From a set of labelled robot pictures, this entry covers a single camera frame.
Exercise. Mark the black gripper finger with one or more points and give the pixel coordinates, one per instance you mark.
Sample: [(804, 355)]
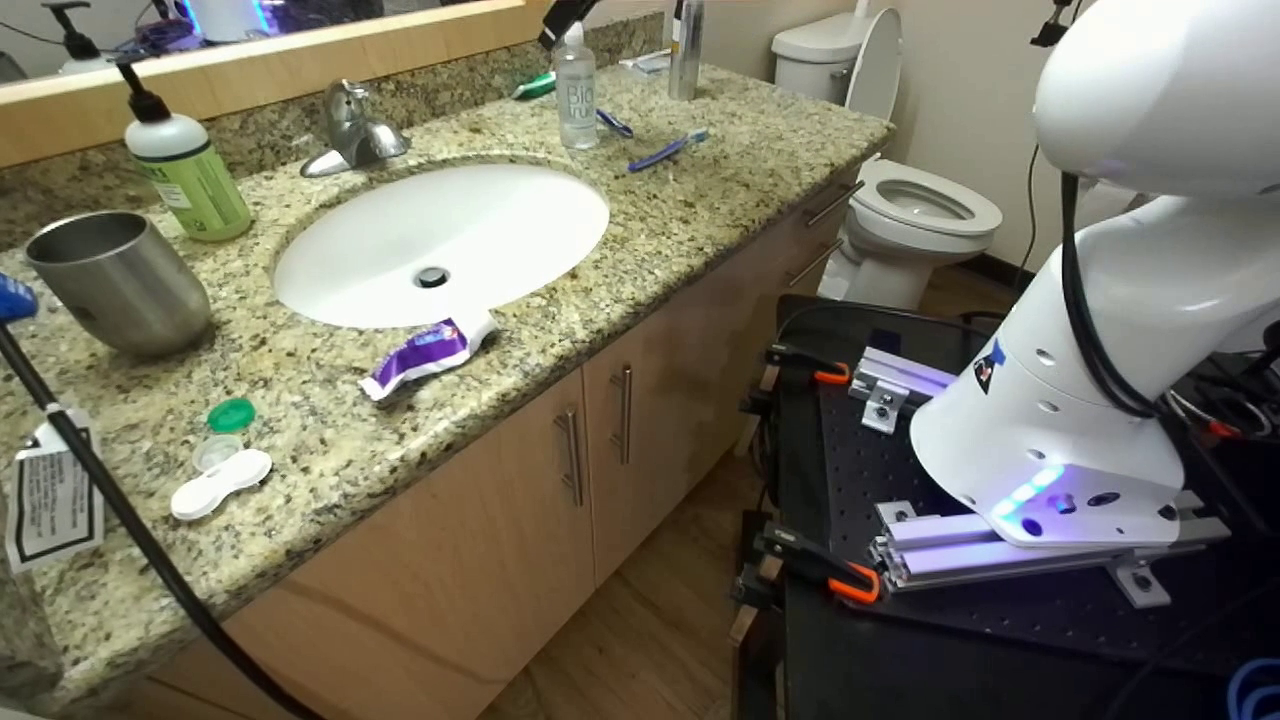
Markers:
[(566, 26)]

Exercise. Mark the clear plastic bottle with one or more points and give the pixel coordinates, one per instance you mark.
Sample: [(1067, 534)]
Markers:
[(577, 103)]

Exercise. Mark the blue white toothbrush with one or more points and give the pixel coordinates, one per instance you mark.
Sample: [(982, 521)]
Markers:
[(664, 150)]

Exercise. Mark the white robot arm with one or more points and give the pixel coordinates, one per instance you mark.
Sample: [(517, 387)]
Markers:
[(1135, 306)]

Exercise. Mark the flat white packet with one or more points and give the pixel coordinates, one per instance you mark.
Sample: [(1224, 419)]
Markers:
[(645, 63)]

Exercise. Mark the chrome faucet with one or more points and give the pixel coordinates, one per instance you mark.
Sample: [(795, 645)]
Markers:
[(353, 134)]

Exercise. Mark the white oval sink basin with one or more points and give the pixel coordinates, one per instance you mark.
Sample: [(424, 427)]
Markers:
[(403, 220)]

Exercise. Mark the metal sink drain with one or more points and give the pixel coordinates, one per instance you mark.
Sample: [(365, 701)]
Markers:
[(433, 277)]

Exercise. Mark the purple white toothpaste tube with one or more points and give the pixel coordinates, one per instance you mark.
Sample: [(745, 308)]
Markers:
[(424, 355)]

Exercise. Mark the green soap pump dispenser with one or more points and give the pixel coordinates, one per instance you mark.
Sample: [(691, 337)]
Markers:
[(202, 184)]

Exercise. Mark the white toilet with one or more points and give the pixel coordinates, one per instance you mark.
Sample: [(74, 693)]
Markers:
[(923, 215)]

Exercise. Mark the black orange clamp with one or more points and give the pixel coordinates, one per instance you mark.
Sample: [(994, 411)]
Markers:
[(827, 579), (804, 370)]

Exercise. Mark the stainless steel cup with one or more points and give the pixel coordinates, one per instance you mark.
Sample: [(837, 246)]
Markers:
[(125, 295)]

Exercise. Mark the small green capped container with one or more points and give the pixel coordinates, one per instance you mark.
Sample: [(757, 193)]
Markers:
[(231, 419)]

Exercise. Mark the wooden vanity cabinet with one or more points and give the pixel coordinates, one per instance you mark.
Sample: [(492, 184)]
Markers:
[(465, 534)]

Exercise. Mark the small blue object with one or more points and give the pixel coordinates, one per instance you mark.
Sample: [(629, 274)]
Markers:
[(14, 302)]

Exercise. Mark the black robot table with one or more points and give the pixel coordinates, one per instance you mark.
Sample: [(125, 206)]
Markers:
[(854, 642)]

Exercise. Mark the wood framed wall mirror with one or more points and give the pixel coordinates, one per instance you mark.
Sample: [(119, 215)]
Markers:
[(333, 63)]

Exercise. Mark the aluminium mounting rail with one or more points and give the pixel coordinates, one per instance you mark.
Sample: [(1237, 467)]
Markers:
[(906, 379), (984, 550)]

